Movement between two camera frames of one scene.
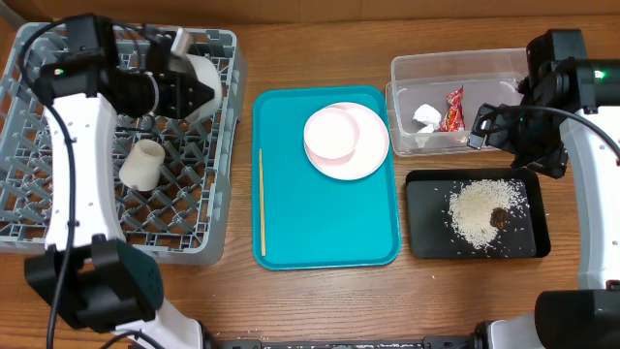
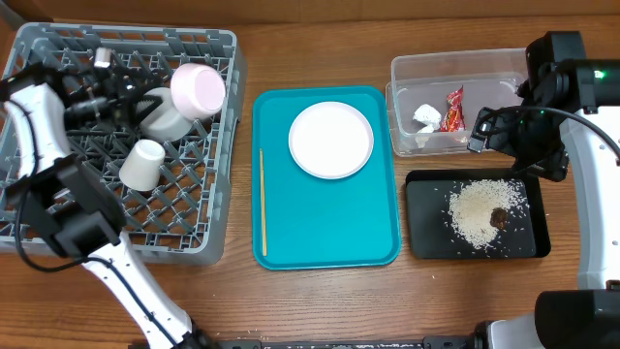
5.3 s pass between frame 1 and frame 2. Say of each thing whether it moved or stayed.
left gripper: moved
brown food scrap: stayed
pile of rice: stayed
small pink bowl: moved
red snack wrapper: stayed
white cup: stayed
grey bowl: moved
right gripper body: stayed
